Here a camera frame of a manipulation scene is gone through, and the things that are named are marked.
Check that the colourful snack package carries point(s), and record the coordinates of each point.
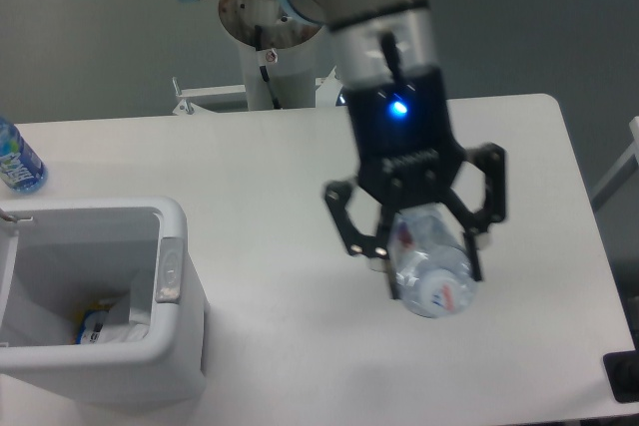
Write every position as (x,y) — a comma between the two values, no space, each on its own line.
(93,320)

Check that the blue labelled water bottle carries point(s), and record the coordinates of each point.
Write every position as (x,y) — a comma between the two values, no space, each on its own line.
(22,170)

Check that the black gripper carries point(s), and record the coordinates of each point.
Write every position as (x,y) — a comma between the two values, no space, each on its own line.
(408,156)

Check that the black clamp at table edge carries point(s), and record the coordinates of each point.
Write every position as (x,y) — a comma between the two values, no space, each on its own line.
(622,372)

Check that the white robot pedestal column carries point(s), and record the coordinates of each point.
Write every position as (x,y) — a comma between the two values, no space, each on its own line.
(277,53)

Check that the white metal stand leg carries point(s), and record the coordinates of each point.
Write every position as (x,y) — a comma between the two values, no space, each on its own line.
(619,173)

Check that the white paper wrapper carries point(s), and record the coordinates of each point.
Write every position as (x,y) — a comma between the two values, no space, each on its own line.
(128,320)

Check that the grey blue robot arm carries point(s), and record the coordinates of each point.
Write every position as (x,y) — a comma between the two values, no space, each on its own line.
(377,42)

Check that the white plastic trash can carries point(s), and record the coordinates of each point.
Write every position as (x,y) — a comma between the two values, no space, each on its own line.
(59,256)

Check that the clear plastic bottle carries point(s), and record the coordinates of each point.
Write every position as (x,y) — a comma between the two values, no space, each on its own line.
(432,270)

